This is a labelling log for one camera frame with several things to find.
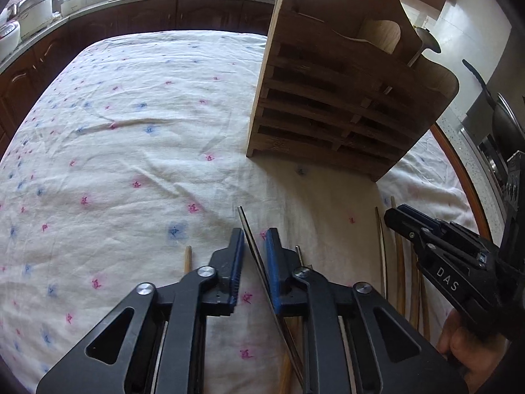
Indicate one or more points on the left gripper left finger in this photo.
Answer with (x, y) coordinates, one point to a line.
(228, 262)

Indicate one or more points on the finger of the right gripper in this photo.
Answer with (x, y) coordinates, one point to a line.
(420, 217)
(405, 226)

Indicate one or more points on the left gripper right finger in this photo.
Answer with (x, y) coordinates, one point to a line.
(288, 279)

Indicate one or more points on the metal fork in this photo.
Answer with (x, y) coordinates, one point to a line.
(279, 321)

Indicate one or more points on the right hand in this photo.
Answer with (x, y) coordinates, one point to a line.
(483, 360)

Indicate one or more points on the wooden chopstick thin curved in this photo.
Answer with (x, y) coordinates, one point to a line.
(382, 251)

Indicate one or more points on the wooden chopstick right one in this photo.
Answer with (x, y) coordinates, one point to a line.
(401, 274)

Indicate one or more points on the wooden chopstick far left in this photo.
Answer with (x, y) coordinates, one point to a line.
(187, 259)

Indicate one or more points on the gas stove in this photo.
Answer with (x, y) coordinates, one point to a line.
(509, 175)

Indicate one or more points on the wooden chopstick under gripper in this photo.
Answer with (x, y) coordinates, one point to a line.
(287, 367)

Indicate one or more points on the black wok with lid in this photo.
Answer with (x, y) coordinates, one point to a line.
(498, 110)

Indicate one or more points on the white floral tablecloth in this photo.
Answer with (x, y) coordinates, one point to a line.
(137, 151)

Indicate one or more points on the wooden utensil holder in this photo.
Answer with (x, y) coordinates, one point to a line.
(346, 83)

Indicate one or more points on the metal spoon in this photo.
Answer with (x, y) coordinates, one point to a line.
(428, 42)

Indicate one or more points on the small white steamer pot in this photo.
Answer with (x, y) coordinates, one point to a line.
(68, 7)

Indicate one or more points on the white red rice cooker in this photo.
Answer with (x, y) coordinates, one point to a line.
(9, 38)

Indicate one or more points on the large white cooker pot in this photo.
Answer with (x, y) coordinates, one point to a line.
(34, 15)

